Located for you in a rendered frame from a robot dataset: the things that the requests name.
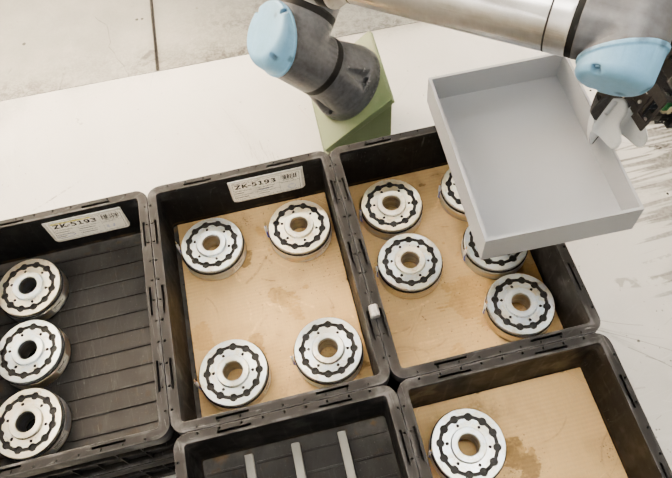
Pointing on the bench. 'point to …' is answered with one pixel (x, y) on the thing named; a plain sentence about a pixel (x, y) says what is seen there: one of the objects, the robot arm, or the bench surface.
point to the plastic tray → (528, 156)
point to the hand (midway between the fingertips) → (597, 131)
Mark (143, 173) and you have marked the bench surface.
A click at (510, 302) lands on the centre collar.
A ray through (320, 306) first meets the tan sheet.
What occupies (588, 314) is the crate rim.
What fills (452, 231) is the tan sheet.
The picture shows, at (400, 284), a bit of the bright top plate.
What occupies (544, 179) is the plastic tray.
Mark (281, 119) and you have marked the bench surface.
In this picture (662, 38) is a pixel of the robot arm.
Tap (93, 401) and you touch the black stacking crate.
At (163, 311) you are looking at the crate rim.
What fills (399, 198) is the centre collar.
